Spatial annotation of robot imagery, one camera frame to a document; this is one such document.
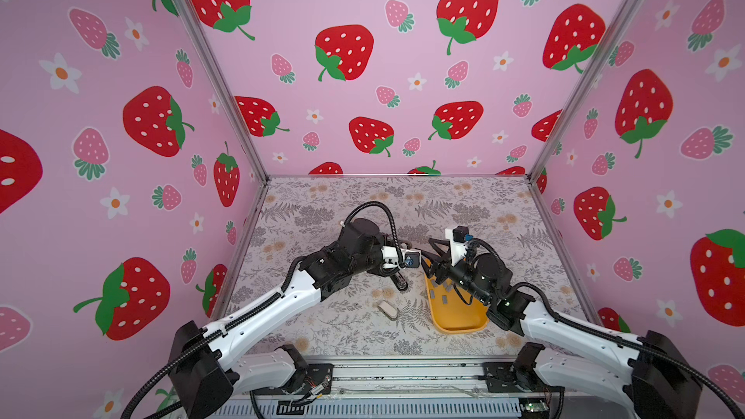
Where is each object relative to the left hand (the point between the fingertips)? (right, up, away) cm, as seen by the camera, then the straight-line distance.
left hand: (398, 238), depth 74 cm
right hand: (+6, -2, -1) cm, 7 cm away
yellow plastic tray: (+16, -23, +12) cm, 31 cm away
